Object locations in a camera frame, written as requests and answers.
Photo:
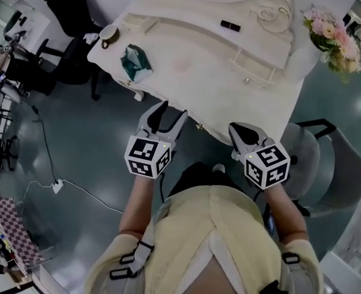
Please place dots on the person's black trousers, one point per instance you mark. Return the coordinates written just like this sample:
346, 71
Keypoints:
199, 176

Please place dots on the blue device at waist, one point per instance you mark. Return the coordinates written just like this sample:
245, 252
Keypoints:
271, 223

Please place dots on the pink checkered cloth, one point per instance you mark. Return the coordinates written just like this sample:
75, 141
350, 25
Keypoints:
13, 231

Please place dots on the white power strip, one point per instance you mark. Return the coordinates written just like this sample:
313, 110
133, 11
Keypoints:
58, 186

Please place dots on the white side table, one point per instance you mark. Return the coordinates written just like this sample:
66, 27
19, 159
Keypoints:
345, 274

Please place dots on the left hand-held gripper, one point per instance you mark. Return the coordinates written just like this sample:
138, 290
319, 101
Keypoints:
147, 161

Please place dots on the green makeup pouch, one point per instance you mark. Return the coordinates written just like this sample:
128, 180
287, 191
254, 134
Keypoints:
136, 61

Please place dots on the person's right forearm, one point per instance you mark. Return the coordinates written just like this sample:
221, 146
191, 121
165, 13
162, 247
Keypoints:
287, 216

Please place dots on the person's white shoe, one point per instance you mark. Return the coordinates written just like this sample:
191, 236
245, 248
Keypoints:
219, 167

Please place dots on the black office chair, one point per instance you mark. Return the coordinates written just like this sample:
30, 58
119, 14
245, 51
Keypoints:
61, 69
67, 8

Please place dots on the white vanity drawer with knob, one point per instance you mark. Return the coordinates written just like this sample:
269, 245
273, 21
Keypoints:
254, 67

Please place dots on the person's cream knit top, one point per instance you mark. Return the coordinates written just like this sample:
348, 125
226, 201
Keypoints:
199, 240

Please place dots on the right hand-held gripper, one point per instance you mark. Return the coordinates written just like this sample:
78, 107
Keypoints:
267, 167

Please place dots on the white vase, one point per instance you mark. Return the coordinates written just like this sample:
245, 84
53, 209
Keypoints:
301, 64

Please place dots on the person's left forearm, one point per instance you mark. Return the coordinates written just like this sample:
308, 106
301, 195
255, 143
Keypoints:
137, 204

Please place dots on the white desk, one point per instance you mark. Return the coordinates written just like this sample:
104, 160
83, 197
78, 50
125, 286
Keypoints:
24, 23

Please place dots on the cream round makeup jar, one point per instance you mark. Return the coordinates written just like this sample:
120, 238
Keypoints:
108, 32

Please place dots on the black lipstick tube makeup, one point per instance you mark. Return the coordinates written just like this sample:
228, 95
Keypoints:
230, 25

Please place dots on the grey upholstered chair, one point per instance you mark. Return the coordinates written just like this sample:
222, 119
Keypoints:
330, 170

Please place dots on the pink flower bouquet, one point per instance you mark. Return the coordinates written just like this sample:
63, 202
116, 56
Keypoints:
336, 38

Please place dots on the white ornate vanity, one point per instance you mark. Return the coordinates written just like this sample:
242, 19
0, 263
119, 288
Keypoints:
199, 72

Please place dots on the small round makeup compact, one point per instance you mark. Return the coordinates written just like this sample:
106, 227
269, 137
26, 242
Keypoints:
105, 44

